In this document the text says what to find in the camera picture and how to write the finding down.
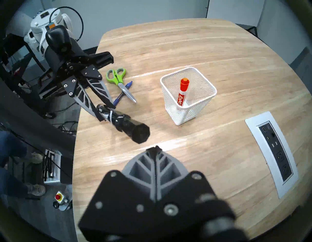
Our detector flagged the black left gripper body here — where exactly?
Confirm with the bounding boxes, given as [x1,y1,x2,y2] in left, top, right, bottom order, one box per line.
[38,48,114,100]

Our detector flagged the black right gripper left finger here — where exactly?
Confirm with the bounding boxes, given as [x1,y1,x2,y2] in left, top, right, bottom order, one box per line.
[78,146,156,235]

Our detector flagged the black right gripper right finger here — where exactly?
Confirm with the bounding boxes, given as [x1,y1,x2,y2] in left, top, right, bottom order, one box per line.
[157,146,236,226]

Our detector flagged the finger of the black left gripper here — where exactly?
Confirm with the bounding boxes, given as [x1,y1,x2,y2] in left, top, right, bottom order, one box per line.
[61,76,106,122]
[80,65,116,109]

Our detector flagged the black permanent marker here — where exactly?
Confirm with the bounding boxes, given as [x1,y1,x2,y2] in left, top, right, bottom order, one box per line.
[96,104,150,144]

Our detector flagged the orange white dry-erase marker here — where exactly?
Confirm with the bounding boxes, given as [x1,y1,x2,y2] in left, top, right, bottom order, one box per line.
[177,78,190,107]

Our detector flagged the blue ballpoint pen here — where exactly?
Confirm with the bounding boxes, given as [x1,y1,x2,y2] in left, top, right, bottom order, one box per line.
[113,81,133,106]

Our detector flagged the white mesh pen holder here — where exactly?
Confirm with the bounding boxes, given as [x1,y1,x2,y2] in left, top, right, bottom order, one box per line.
[160,67,217,126]

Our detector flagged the red emergency stop button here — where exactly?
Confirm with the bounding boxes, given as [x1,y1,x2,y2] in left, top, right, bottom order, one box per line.
[53,191,65,204]

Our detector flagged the tan work shoe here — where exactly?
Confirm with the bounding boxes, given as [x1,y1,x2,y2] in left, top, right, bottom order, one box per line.
[30,152,44,164]
[26,183,46,197]

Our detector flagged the grey metal control box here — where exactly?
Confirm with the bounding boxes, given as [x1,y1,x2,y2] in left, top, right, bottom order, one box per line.
[43,149,62,185]

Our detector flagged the person legs blue jeans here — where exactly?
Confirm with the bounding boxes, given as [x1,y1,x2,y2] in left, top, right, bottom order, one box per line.
[0,131,28,197]

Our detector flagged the grey table power outlet panel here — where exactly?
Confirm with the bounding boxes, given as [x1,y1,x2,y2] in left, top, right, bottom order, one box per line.
[245,111,299,199]

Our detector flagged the rolling whiteboard on stand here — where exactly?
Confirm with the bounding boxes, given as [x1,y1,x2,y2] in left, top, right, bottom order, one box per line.
[206,0,265,37]

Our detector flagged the grey mesh-back chair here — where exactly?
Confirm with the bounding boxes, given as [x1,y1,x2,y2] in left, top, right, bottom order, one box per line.
[289,46,312,86]

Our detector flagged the green handled scissors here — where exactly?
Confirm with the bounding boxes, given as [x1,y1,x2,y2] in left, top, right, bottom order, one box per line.
[106,68,137,103]

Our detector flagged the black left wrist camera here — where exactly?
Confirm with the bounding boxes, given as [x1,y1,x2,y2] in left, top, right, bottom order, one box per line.
[46,25,72,55]

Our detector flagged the left camera cable orange plug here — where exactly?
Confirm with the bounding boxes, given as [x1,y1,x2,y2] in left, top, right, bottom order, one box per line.
[49,7,84,42]

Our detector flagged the black wheeled stand frame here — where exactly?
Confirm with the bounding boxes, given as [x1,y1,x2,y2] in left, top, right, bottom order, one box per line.
[0,34,57,119]

